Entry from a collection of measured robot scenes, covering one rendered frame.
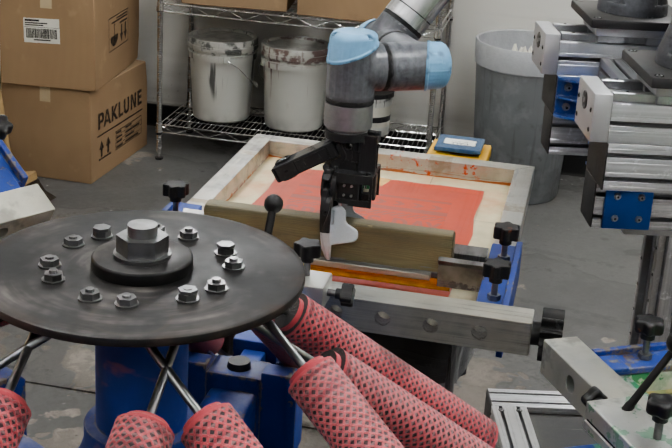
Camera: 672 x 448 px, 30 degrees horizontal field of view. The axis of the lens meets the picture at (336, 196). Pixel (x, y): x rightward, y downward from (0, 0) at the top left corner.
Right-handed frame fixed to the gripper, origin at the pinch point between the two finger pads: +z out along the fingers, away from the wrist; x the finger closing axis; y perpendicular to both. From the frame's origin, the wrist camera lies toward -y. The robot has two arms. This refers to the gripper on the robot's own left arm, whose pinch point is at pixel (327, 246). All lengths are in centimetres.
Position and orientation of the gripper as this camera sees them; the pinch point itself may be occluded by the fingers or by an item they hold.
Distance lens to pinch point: 201.7
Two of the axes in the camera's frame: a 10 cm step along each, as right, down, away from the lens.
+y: 9.7, 1.2, -1.9
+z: -0.6, 9.4, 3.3
